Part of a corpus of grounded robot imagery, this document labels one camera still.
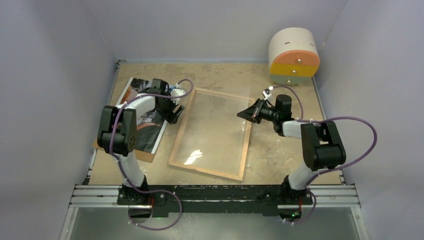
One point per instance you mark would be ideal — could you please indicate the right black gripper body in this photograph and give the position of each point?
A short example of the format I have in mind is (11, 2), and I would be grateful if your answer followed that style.
(266, 112)

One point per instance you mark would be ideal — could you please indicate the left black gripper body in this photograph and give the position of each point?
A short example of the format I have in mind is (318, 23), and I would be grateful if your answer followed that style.
(166, 111)

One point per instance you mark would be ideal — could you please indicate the printed photo sheet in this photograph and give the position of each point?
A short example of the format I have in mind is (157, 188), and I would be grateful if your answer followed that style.
(137, 86)

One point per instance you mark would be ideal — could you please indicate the wooden picture frame with glass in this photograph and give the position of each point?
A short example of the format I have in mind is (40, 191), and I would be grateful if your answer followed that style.
(211, 138)

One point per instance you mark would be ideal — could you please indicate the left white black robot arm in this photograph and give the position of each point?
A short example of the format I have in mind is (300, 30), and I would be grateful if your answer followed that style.
(117, 132)

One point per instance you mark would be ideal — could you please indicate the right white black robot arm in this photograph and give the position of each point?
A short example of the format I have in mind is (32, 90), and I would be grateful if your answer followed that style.
(322, 147)

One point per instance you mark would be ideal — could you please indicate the round mini drawer cabinet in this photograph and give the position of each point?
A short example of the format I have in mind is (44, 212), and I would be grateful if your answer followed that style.
(293, 57)

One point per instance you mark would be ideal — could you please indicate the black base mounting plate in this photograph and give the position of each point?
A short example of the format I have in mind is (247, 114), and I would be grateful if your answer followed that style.
(267, 200)

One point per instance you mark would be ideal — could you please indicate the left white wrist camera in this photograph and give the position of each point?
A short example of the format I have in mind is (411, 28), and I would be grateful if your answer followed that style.
(176, 94)

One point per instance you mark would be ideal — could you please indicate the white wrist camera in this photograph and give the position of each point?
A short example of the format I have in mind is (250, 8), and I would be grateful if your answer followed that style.
(267, 93)
(176, 94)

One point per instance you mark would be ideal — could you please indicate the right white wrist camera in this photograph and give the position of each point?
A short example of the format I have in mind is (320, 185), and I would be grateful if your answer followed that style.
(267, 93)

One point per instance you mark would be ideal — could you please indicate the aluminium rail bar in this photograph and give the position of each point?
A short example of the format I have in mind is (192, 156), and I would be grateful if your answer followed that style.
(106, 196)

